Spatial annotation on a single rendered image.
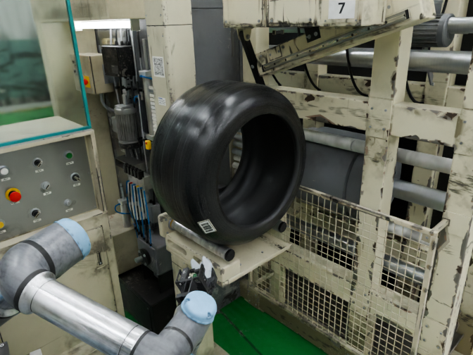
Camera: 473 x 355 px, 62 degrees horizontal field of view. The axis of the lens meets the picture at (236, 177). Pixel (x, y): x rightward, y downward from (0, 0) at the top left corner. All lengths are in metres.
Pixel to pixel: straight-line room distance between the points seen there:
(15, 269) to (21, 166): 0.79
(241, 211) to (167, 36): 0.73
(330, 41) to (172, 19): 0.56
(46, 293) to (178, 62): 0.96
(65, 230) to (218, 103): 0.56
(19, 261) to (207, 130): 0.60
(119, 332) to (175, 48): 1.04
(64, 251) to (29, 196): 0.75
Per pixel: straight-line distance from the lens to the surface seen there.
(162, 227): 1.63
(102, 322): 0.86
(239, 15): 1.59
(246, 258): 1.57
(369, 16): 1.31
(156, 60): 1.58
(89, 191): 1.83
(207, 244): 1.47
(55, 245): 1.02
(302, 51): 1.56
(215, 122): 1.20
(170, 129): 1.29
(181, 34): 1.56
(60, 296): 0.91
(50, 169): 1.74
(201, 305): 0.88
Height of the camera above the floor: 1.67
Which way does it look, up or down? 22 degrees down
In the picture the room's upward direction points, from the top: 2 degrees counter-clockwise
